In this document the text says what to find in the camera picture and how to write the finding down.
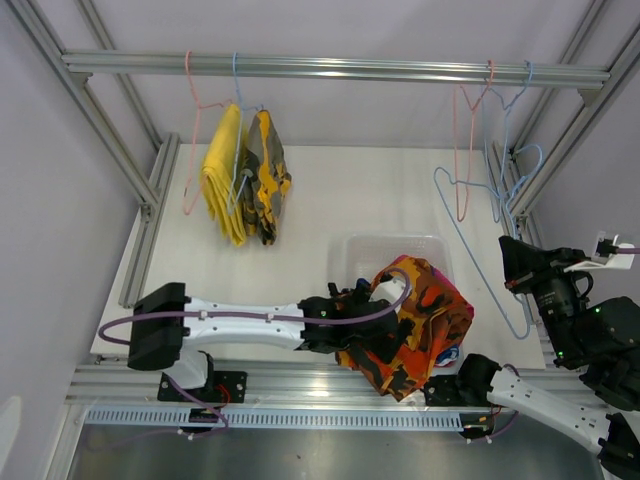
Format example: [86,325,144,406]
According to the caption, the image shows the pink wire hanger far left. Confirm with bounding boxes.
[182,50,232,216]

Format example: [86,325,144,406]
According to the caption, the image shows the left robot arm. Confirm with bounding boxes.
[127,275,410,401]

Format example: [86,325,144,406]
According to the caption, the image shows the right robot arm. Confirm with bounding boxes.
[422,234,639,479]

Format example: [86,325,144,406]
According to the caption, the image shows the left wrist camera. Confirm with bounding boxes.
[370,277,406,304]

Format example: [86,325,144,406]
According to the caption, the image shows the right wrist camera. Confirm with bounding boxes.
[564,231,639,273]

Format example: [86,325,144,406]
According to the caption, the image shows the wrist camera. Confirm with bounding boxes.
[370,277,406,304]
[564,231,639,273]

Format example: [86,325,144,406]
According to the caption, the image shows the pink trousers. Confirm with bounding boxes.
[432,265,449,281]

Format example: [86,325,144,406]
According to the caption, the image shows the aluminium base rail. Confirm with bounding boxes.
[63,362,609,412]

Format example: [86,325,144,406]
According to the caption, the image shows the white slotted cable duct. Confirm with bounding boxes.
[85,407,463,432]

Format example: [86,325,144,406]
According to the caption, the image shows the left aluminium frame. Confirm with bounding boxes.
[4,1,180,308]

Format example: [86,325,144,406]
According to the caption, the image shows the right aluminium frame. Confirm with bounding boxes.
[508,1,639,252]

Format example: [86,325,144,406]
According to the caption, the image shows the blue hanger with orange trousers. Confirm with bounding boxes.
[432,148,538,341]

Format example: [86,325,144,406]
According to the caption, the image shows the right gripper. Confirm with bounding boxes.
[497,234,591,362]

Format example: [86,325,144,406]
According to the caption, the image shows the white plastic basket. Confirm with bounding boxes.
[328,233,455,287]

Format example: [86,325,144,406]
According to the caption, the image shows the orange brown camouflage trousers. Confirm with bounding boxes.
[335,256,475,402]

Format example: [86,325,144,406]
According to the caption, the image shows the grey yellow camouflage trousers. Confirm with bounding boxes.
[241,110,292,246]

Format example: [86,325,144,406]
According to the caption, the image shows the aluminium frame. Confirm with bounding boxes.
[4,1,180,308]
[508,1,639,252]

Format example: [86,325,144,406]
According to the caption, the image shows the aluminium hanging rail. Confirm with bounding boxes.
[61,50,611,90]

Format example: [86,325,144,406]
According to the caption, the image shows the blue white patterned trousers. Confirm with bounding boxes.
[435,345,460,368]

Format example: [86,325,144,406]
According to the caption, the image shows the blue hanger with camo trousers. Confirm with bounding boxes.
[226,52,264,214]

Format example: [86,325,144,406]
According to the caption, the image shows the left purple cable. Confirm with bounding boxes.
[97,267,413,346]

